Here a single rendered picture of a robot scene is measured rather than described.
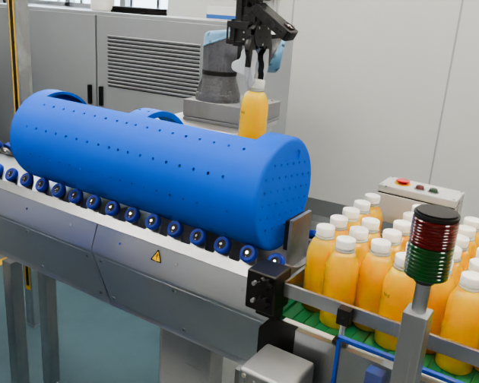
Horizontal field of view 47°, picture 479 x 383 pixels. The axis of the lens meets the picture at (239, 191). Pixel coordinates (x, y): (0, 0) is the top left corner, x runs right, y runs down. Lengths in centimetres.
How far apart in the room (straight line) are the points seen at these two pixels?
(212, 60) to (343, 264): 93
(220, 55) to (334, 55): 238
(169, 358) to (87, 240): 72
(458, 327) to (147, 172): 79
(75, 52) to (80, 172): 215
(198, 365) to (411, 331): 133
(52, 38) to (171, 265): 257
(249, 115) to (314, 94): 289
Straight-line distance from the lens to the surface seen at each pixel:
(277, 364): 112
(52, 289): 223
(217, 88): 181
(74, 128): 159
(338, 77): 412
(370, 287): 114
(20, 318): 219
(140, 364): 257
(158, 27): 326
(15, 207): 188
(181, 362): 215
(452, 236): 81
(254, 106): 131
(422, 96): 400
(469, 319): 107
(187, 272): 141
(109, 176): 149
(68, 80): 374
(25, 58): 249
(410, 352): 90
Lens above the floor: 151
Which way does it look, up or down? 18 degrees down
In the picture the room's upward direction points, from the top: 4 degrees clockwise
